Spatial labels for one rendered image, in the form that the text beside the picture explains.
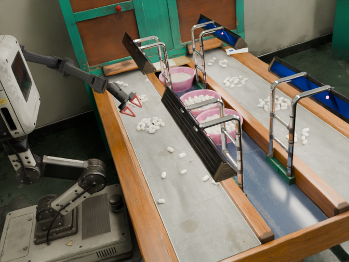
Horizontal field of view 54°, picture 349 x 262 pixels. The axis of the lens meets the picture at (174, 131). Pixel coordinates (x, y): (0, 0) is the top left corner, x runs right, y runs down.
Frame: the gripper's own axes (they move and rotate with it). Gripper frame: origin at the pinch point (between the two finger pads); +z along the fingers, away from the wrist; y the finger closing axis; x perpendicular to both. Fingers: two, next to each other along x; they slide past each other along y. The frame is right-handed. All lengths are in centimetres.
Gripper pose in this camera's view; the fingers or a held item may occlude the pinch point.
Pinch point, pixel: (137, 110)
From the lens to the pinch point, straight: 185.0
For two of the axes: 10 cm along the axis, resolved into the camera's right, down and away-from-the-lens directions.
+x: 6.4, -4.9, -5.9
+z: 7.1, 6.6, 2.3
